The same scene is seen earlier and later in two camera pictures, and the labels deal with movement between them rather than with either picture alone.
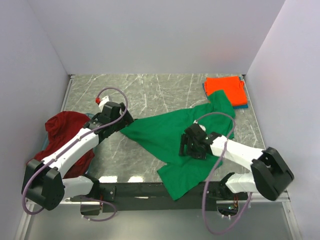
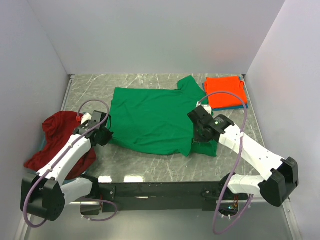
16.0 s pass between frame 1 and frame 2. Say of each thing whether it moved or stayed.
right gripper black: moved
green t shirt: moved
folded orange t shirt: stayed
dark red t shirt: stayed
